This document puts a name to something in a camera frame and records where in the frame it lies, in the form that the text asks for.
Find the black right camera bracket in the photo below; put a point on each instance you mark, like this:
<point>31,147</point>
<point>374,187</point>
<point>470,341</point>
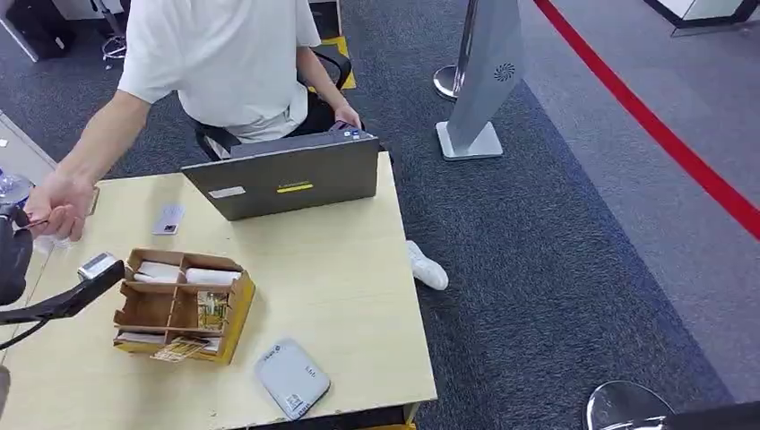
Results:
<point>718,416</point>

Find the grey laptop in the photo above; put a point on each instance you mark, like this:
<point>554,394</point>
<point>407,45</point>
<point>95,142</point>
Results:
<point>285,178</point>

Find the wooden card box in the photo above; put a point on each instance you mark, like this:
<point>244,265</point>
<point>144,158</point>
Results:
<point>237,314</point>

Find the grey side table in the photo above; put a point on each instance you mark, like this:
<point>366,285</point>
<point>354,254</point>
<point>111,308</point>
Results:
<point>21,157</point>

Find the chrome chair base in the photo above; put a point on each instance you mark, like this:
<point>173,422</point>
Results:
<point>114,44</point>

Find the chrome stanchion base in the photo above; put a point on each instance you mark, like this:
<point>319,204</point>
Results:
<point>623,406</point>

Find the white crumpled tissue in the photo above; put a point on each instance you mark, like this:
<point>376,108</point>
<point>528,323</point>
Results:
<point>52,243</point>

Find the gold patterned card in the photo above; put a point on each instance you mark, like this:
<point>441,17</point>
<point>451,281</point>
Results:
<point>178,350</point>
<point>212,311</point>

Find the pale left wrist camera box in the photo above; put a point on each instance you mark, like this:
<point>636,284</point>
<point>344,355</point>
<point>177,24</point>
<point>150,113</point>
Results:
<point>97,266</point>

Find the person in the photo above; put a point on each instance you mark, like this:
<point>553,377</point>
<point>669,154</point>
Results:
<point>225,53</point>

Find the person's hand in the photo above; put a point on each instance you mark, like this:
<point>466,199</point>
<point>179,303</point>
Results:
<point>347,114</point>
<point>59,202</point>

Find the clear plastic bottle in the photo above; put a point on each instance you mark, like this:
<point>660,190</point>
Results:
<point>13,189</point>

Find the grey card reader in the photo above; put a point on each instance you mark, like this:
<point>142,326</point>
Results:
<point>292,380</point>

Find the white card stack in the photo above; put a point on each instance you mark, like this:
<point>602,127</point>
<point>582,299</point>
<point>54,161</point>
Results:
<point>157,272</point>
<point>212,276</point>
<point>139,337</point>

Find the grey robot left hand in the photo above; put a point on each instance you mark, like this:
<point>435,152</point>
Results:
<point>12,261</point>

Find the person's right hand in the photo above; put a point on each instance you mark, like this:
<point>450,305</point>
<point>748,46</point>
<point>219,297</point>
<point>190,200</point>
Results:
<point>59,202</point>

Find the chrome stanchion post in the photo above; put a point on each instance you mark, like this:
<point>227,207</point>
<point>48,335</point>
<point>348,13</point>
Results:
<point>448,80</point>

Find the thin card with red edge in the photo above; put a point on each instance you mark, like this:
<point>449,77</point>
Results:
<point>34,224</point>

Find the person's white shoe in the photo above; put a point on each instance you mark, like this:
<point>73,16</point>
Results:
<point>427,270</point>

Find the black camera bracket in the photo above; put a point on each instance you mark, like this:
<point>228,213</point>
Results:
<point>71,300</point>
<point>718,416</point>

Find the red floor tape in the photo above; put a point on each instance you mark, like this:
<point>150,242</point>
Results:
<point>659,130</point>

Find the grey standing sign panel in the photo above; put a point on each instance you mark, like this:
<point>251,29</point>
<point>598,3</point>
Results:
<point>490,71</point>

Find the white and black platform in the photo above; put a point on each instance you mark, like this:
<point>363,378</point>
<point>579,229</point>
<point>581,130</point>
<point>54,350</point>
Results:
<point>706,12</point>

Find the black left camera bracket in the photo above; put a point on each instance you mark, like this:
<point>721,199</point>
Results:
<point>71,300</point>

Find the person's left hand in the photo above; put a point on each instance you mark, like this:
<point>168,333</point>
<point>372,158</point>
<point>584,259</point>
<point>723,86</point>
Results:
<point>347,114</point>

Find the white card with dark chip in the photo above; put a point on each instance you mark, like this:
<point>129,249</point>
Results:
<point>168,219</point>

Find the pale wooden desk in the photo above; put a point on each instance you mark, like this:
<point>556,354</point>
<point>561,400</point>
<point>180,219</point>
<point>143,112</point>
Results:
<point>320,273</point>

